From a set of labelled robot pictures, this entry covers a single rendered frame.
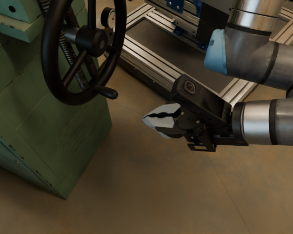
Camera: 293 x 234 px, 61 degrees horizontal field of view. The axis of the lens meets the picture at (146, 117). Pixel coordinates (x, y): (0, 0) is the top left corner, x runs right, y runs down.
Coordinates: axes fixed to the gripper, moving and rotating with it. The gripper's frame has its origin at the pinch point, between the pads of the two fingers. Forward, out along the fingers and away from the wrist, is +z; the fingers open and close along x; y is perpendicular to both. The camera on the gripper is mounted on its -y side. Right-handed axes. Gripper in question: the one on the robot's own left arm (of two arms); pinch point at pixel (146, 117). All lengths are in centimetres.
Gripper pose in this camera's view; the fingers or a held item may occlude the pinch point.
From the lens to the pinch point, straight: 53.7
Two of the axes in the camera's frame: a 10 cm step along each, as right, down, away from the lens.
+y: 4.8, 6.0, 6.4
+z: -8.1, 0.2, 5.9
